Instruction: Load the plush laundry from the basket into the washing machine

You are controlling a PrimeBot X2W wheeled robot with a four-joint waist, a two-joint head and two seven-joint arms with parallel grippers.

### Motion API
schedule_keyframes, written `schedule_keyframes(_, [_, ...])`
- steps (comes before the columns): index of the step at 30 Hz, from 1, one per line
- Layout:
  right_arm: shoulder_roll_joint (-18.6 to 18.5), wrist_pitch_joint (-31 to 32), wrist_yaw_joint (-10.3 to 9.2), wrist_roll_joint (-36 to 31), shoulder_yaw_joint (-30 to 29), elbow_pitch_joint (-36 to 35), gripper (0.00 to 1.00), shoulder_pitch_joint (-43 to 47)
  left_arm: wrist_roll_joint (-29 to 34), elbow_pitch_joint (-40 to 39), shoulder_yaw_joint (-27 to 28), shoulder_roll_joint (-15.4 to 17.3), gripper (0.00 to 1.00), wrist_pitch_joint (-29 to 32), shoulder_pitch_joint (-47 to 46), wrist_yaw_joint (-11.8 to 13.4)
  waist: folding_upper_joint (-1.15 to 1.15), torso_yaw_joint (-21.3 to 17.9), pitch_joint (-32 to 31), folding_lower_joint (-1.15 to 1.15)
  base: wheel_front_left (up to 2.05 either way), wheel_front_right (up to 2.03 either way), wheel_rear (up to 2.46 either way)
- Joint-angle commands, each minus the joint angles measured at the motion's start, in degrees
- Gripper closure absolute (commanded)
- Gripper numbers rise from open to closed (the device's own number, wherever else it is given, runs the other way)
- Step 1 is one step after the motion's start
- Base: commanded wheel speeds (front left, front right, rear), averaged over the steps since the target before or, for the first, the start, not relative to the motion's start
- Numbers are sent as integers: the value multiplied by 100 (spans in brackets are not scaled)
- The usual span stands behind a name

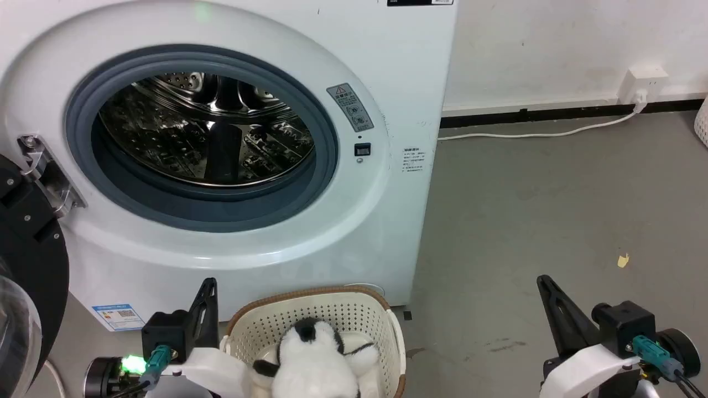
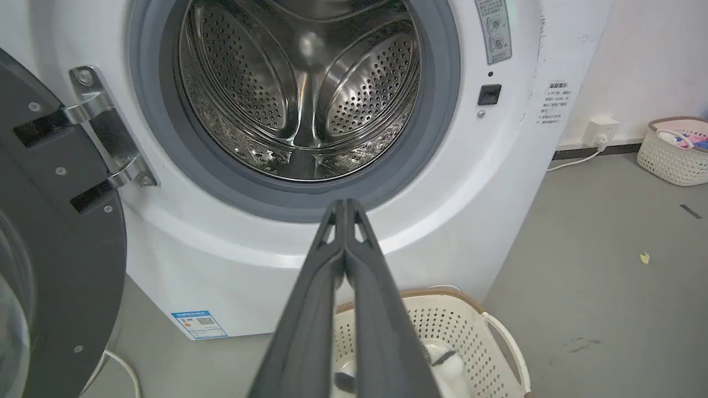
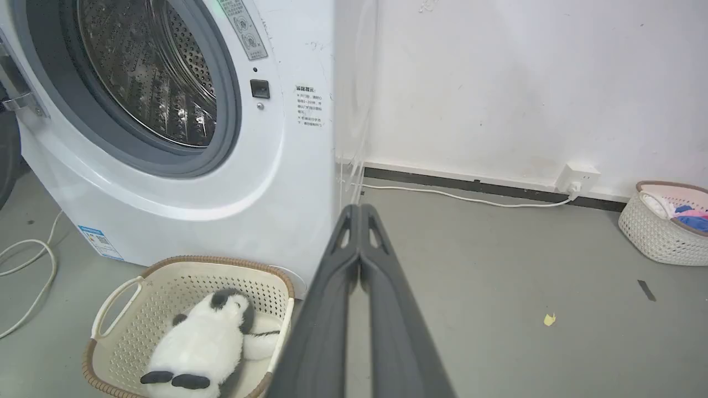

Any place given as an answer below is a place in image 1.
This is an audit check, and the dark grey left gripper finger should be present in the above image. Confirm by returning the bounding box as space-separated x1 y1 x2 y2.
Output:
189 277 218 350

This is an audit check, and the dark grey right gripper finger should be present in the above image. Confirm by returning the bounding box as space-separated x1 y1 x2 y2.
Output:
536 274 602 358

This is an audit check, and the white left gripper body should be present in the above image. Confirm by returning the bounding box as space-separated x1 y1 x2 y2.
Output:
145 347 251 398

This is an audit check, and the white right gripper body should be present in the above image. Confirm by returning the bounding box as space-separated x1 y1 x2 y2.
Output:
539 342 643 398

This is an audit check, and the white front-load washing machine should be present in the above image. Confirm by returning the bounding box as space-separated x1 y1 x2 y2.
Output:
0 0 459 332

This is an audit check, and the blue energy label sticker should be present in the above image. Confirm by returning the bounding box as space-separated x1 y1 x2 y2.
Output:
92 303 145 332

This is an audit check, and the black and white plush toy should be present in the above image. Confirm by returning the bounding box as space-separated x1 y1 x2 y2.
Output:
253 317 381 398

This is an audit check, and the cream perforated laundry basket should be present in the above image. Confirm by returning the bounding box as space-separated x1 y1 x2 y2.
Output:
220 286 407 398

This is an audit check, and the steel washer drum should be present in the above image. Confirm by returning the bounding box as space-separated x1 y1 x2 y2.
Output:
98 72 316 187

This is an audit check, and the black round washer door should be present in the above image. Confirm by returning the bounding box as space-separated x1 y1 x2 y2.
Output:
0 154 70 398

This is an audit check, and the grey rubber door gasket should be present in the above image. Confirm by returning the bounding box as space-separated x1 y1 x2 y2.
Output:
65 44 339 233

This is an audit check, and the black baseboard strip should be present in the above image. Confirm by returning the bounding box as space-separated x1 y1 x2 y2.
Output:
440 98 708 129

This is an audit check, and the metal door hinge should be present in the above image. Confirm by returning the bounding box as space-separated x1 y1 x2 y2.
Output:
17 134 88 218

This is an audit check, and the small white text sticker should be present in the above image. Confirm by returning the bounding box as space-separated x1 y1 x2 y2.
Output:
402 146 425 174

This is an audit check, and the white perforated basket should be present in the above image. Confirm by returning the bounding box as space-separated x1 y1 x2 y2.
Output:
694 95 708 149

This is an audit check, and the grey warning sticker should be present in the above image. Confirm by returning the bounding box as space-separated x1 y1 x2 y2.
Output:
326 83 375 133

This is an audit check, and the teal-plug left camera cable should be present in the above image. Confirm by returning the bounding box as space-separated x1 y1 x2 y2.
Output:
111 344 173 398

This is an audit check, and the teal-plug camera cable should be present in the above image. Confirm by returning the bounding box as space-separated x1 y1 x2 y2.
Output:
626 335 706 398
111 344 173 398

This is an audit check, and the teal-plug right camera cable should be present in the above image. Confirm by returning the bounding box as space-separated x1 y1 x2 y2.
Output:
626 335 706 398

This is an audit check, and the thin white floor cable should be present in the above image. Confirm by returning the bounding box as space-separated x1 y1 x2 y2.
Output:
43 359 68 398

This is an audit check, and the white power cable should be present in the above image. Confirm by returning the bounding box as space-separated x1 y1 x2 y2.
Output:
438 94 648 142

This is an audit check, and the white wall socket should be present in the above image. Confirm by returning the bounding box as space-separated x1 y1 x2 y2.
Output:
618 66 669 106

